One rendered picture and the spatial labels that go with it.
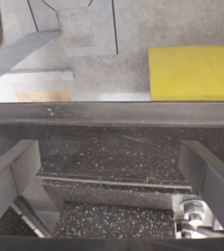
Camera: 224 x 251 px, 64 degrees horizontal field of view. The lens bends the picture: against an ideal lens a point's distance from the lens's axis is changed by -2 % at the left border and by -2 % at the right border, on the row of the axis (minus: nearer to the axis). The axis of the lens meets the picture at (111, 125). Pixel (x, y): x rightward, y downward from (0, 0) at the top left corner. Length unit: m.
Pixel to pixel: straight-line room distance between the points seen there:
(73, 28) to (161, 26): 0.37
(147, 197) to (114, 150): 0.17
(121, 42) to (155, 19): 0.16
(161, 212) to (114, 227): 0.08
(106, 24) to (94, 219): 0.71
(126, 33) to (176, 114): 0.45
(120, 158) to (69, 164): 0.12
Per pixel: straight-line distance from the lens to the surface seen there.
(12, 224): 0.50
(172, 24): 0.85
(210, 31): 0.89
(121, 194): 0.32
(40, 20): 0.92
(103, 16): 0.84
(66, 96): 1.05
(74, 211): 0.37
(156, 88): 0.53
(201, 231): 0.66
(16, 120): 0.65
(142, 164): 0.43
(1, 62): 0.64
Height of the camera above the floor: 0.83
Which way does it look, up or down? 49 degrees down
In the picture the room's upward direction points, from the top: 168 degrees counter-clockwise
